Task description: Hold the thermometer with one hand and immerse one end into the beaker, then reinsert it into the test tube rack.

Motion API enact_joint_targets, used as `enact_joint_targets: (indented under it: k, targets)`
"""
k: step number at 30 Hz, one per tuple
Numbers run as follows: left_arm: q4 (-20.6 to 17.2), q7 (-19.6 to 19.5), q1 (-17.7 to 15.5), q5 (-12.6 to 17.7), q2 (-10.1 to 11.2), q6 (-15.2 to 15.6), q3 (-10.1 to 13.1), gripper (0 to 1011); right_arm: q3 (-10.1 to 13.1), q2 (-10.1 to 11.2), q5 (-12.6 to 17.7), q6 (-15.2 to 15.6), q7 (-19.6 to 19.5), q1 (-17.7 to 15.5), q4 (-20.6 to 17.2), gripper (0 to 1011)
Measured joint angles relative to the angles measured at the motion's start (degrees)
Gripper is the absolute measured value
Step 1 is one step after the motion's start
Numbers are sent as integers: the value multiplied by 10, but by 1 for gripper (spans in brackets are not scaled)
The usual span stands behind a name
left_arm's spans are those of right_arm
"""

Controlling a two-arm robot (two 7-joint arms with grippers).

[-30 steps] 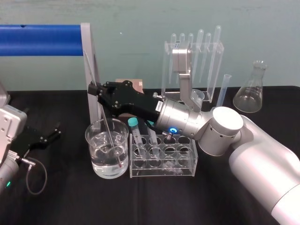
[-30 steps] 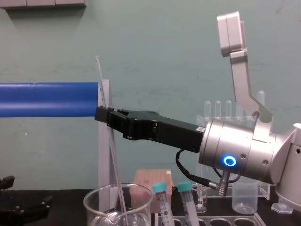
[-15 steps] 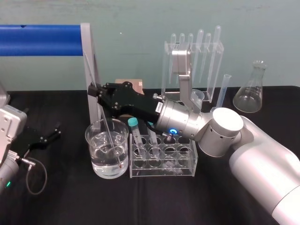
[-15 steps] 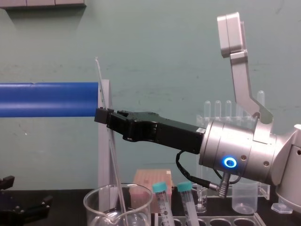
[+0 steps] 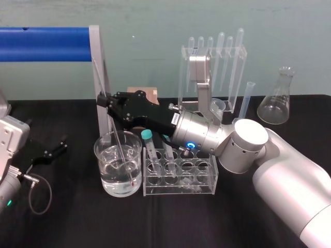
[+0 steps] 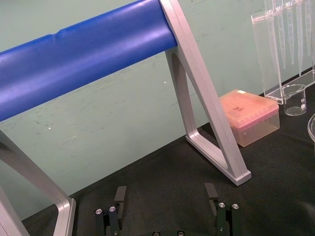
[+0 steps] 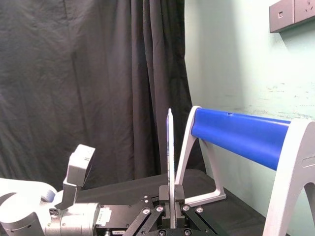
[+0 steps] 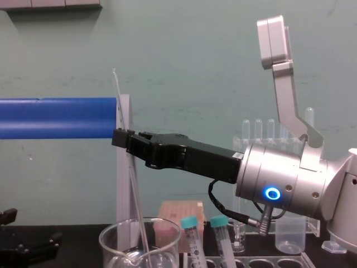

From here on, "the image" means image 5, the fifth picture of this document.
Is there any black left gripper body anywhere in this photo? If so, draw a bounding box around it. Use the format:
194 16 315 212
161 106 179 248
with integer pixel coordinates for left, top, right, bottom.
17 138 54 173

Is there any glass thermometer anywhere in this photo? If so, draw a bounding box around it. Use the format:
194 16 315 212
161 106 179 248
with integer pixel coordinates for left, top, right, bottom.
91 57 136 187

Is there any clear acrylic pipette rack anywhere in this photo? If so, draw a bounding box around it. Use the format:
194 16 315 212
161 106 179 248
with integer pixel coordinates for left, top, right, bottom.
177 44 248 114

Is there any brown box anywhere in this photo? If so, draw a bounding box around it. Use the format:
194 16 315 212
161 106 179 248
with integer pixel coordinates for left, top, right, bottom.
126 86 159 105

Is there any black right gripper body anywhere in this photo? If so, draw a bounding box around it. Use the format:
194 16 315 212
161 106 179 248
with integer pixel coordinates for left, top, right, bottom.
124 90 182 136

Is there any clear graduated cylinder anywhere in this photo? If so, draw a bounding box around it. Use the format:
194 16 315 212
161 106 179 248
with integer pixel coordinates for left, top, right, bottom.
237 81 257 122

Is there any grey tube stand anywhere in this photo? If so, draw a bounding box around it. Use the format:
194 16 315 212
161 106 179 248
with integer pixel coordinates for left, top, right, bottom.
88 25 115 143

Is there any glass beaker with water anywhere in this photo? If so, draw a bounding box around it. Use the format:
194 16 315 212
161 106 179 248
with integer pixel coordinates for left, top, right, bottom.
94 130 143 198

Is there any glass conical flask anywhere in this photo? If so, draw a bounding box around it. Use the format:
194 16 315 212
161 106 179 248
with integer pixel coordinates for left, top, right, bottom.
257 66 291 126

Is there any test tube with teal cap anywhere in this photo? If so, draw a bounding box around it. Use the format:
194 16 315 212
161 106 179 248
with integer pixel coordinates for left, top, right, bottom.
140 129 163 173

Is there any blue tube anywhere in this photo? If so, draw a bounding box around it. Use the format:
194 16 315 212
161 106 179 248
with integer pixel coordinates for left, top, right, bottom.
0 26 93 63

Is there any clear acrylic test tube rack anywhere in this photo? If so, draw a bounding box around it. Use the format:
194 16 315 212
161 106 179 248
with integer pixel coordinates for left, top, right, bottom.
142 148 218 197

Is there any black table cloth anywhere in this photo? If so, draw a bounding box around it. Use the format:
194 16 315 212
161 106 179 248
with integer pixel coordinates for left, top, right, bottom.
0 94 331 248

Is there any right gripper's dark cable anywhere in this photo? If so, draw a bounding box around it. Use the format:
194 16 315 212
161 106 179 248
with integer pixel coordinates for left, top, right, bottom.
159 133 192 157

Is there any left gripper's grey cable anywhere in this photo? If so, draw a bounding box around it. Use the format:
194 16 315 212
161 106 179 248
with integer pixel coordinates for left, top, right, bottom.
22 173 53 214

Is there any small clear plastic beaker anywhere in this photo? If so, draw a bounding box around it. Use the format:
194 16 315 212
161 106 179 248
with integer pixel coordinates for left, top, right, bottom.
210 98 226 117

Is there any clear uncapped test tube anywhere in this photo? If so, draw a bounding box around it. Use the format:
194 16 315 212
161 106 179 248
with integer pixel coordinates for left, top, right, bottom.
161 141 177 173

